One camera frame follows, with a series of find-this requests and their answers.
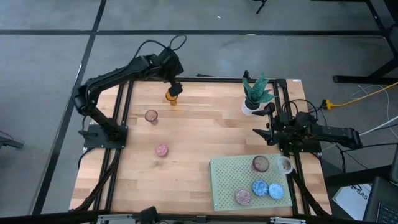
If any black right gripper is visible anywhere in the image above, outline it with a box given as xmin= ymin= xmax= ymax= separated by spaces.
xmin=251 ymin=101 xmax=290 ymax=146

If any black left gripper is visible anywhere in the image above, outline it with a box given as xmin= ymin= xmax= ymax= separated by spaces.
xmin=157 ymin=46 xmax=185 ymax=98

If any amber glass candle holder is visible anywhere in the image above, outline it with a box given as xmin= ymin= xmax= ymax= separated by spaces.
xmin=165 ymin=90 xmax=180 ymax=106

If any clear glass candle holder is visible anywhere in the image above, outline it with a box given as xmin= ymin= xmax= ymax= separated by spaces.
xmin=275 ymin=155 xmax=294 ymax=175

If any smoky purple glass candle holder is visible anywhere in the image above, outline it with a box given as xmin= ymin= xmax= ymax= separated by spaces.
xmin=251 ymin=154 xmax=270 ymax=174
xmin=144 ymin=109 xmax=159 ymax=126

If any dark blue patterned candle tin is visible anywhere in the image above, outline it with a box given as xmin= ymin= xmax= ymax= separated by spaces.
xmin=251 ymin=179 xmax=269 ymax=197

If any light blue patterned candle tin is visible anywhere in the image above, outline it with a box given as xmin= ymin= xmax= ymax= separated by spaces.
xmin=267 ymin=182 xmax=285 ymax=200

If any purple patterned candle tin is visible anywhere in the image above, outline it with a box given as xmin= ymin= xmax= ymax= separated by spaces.
xmin=234 ymin=188 xmax=252 ymax=206

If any pink patterned candle tin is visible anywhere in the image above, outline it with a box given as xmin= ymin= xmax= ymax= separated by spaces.
xmin=155 ymin=144 xmax=169 ymax=158

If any snake plant in white pot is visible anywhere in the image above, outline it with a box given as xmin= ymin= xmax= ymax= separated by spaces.
xmin=241 ymin=73 xmax=277 ymax=118

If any green perforated metal shelf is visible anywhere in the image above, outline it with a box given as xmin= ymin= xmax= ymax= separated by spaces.
xmin=209 ymin=152 xmax=294 ymax=212

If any black desk foot bar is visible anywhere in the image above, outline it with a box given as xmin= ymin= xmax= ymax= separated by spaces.
xmin=323 ymin=164 xmax=392 ymax=187

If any black stand leg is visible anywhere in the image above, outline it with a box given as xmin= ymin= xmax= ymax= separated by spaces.
xmin=253 ymin=0 xmax=268 ymax=15

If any white paper sheet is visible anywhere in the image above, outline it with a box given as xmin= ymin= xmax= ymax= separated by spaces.
xmin=331 ymin=183 xmax=373 ymax=220

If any dark grey laptop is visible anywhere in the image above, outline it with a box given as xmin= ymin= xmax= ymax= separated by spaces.
xmin=363 ymin=177 xmax=398 ymax=224

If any grey chair base leg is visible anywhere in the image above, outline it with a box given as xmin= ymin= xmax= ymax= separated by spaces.
xmin=0 ymin=130 xmax=24 ymax=150

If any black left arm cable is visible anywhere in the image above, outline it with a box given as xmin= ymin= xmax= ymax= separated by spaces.
xmin=133 ymin=34 xmax=188 ymax=60

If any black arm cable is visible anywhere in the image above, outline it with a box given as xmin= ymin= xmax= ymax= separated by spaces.
xmin=281 ymin=98 xmax=318 ymax=122
xmin=133 ymin=34 xmax=188 ymax=60

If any black aluminium table frame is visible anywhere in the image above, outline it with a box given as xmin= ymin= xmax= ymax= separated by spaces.
xmin=70 ymin=68 xmax=332 ymax=218

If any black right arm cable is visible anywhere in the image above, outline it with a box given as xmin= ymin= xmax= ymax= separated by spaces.
xmin=281 ymin=98 xmax=318 ymax=122

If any yellow extension cable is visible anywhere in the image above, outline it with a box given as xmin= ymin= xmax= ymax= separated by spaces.
xmin=322 ymin=81 xmax=398 ymax=110

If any black desk leg frame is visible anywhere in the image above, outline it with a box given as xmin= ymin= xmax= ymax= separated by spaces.
xmin=310 ymin=0 xmax=398 ymax=85

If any black floor cable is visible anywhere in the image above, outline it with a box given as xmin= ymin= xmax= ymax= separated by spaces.
xmin=337 ymin=141 xmax=398 ymax=155

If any thick white cable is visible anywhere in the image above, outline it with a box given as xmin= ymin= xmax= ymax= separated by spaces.
xmin=357 ymin=115 xmax=398 ymax=138

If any black overhead frame bar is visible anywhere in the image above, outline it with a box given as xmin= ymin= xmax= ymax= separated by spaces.
xmin=0 ymin=210 xmax=398 ymax=224

